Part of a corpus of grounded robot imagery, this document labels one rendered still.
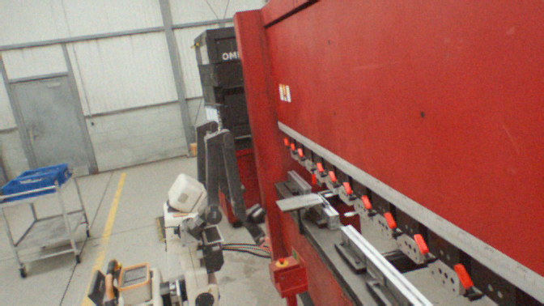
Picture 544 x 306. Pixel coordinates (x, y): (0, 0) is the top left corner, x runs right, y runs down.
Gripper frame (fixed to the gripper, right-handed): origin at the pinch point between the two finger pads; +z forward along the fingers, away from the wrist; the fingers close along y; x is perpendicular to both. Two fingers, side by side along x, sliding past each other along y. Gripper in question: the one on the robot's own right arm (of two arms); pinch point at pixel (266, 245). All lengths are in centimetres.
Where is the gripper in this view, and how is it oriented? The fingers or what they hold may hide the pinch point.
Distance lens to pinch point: 207.1
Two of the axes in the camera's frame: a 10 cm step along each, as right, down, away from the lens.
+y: -2.8, -1.9, 9.4
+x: -7.8, 6.1, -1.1
